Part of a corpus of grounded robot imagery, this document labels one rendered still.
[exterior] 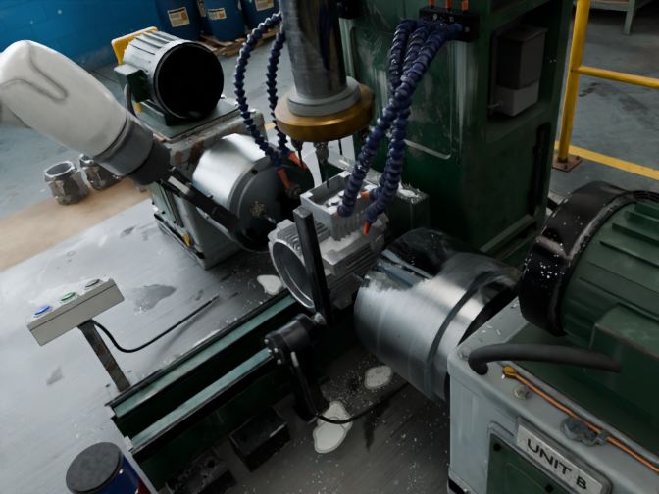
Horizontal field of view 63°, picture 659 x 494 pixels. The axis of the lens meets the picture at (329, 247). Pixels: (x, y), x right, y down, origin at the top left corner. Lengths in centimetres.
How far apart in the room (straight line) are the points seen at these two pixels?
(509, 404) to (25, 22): 613
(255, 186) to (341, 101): 37
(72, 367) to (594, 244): 118
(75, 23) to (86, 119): 578
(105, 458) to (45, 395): 76
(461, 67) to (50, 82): 62
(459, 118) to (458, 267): 31
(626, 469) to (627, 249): 23
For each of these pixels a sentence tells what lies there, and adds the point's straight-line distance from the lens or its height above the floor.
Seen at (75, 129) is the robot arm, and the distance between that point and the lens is 81.
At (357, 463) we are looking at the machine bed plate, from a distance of 105.
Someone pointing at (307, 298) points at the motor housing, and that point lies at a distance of 114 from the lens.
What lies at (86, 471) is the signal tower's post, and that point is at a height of 122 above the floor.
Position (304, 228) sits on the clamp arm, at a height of 123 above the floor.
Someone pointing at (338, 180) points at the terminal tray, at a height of 113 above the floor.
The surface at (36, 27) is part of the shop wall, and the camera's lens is 648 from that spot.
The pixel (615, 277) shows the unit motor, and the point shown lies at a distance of 59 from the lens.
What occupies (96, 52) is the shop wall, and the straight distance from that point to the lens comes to 666.
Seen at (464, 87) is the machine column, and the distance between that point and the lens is 98.
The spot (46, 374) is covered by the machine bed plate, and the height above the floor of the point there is 80.
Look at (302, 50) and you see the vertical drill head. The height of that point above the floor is 144.
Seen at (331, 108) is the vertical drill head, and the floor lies 135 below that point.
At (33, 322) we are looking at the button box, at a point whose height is 108.
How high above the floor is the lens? 171
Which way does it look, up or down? 38 degrees down
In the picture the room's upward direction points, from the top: 11 degrees counter-clockwise
